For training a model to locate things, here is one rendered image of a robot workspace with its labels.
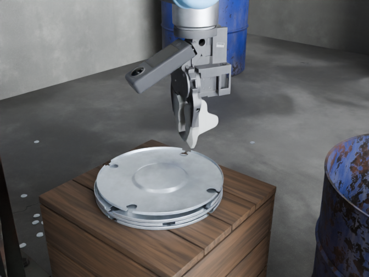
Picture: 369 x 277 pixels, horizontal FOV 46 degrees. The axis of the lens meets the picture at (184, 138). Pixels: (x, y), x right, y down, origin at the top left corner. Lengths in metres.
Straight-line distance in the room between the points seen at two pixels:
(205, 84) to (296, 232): 0.86
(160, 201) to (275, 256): 0.56
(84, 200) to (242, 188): 0.36
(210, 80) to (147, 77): 0.11
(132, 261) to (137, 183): 0.20
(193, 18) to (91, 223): 0.47
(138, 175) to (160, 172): 0.05
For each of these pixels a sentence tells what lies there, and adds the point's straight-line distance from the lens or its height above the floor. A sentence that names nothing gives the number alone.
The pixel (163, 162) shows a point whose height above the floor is 0.38.
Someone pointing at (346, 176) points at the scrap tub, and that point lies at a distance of 1.06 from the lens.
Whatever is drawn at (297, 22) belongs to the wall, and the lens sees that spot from 3.91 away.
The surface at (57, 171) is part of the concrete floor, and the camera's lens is 1.85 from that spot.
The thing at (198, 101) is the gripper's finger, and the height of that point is 0.64.
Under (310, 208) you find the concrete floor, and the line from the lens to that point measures 1.62.
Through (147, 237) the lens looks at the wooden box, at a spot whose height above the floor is 0.35.
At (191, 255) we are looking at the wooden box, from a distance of 0.83.
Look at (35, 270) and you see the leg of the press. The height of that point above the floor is 0.03.
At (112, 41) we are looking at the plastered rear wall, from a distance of 3.08.
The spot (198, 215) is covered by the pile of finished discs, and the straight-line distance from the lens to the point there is 0.90.
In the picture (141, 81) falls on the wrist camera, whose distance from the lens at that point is 0.69.
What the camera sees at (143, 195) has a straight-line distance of 0.94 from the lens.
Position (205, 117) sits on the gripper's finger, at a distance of 0.76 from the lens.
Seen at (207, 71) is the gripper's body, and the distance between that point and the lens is 0.72.
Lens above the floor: 0.90
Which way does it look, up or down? 26 degrees down
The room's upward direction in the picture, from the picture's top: straight up
